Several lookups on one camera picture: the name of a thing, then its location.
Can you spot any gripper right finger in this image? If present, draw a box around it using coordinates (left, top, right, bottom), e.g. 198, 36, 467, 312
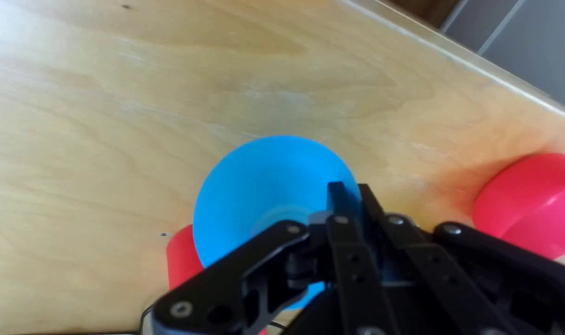
358, 183, 565, 335

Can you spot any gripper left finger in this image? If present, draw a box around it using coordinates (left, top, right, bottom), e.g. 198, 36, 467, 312
151, 181, 400, 335

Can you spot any red plastic cup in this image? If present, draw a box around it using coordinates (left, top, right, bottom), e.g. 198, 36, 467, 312
166, 224, 205, 292

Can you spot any pink plastic cup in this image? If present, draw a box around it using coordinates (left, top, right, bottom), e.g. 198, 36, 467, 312
472, 153, 565, 261

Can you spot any blue plastic cup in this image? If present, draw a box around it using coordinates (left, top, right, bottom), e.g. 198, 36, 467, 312
192, 135, 362, 311

